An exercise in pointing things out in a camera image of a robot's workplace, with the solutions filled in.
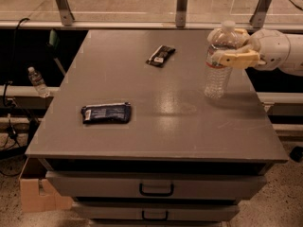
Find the grey drawer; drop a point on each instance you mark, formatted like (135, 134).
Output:
(157, 213)
(155, 185)

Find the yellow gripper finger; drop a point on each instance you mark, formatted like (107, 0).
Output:
(233, 59)
(230, 37)

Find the upper grey drawer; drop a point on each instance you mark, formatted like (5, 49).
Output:
(155, 185)

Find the green handled tool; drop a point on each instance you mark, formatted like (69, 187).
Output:
(52, 45)

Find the middle metal bracket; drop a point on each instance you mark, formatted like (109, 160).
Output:
(181, 13)

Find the right metal bracket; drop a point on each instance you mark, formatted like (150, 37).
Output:
(259, 16)

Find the black snack packet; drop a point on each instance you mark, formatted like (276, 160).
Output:
(160, 56)

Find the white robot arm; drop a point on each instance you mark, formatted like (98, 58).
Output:
(294, 63)

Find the grey drawer cabinet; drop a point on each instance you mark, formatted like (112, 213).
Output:
(174, 128)

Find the metal bracket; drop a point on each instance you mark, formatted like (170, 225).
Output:
(181, 13)
(259, 16)
(65, 12)

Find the cardboard box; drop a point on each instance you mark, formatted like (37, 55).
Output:
(36, 192)

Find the left metal bracket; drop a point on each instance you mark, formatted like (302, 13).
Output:
(65, 12)

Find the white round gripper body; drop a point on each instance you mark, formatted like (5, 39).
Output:
(272, 48)

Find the blue snack packet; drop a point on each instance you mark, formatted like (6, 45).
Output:
(106, 113)

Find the small water bottle on ledge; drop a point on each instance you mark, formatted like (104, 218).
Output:
(38, 82)

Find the lower grey drawer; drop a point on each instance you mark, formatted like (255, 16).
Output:
(157, 213)

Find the clear plastic water bottle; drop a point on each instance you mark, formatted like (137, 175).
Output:
(216, 75)

